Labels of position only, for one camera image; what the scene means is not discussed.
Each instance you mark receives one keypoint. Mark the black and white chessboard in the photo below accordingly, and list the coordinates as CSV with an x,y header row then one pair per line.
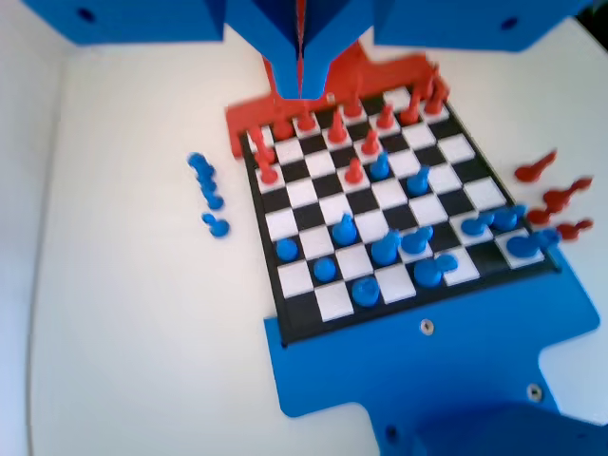
x,y
328,185

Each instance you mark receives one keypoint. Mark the blue arm base plate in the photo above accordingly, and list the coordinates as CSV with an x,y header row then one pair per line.
x,y
427,366

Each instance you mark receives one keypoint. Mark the silver plate screw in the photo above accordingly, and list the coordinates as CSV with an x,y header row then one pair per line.
x,y
426,326

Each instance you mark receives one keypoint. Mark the blue chess king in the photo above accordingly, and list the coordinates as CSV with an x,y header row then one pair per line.
x,y
429,274

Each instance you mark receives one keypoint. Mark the red chess bishop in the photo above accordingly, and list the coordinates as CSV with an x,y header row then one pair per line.
x,y
529,172
306,123

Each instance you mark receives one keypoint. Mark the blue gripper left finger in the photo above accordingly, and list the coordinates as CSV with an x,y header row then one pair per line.
x,y
287,71

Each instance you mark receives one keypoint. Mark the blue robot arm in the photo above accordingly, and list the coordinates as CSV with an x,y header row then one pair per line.
x,y
499,432

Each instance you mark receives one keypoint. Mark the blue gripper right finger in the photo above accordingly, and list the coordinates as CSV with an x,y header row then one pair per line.
x,y
316,71

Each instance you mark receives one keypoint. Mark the red chess rook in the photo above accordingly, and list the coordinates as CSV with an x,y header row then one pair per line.
x,y
283,129
442,90

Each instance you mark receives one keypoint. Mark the blue chess queen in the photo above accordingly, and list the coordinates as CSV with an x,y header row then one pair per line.
x,y
384,252

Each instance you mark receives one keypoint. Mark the red chess pawn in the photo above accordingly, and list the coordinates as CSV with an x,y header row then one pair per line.
x,y
570,232
408,114
539,216
431,105
269,176
352,175
385,121
370,146

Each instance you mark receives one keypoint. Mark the blue chess knight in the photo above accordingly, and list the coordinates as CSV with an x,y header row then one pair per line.
x,y
345,233
199,162

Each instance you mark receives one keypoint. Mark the red chess king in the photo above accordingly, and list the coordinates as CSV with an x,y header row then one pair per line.
x,y
352,110

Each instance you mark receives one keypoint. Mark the blue chess rook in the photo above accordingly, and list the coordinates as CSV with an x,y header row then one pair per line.
x,y
366,293
522,246

